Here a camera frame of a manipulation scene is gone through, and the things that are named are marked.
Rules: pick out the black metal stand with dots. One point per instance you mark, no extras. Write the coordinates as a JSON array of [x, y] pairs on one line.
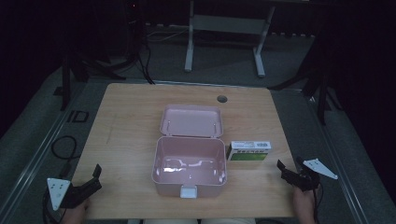
[[81, 67], [314, 84]]

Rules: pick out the white and green medicine box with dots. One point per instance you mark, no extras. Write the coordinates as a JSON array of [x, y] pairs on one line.
[[249, 151]]

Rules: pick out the person's left hand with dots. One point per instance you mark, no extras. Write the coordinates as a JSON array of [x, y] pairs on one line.
[[75, 214]]

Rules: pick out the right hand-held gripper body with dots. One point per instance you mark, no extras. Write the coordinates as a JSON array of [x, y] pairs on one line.
[[303, 179]]

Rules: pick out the white metal desk frame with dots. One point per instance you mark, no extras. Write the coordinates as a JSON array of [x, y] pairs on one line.
[[229, 24]]

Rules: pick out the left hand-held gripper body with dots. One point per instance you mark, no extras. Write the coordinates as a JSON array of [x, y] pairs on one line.
[[58, 190]]

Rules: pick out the pink storage box with lid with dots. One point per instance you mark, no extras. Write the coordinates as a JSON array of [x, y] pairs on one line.
[[190, 161]]

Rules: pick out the person's right hand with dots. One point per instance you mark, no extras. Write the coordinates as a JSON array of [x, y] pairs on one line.
[[304, 206]]

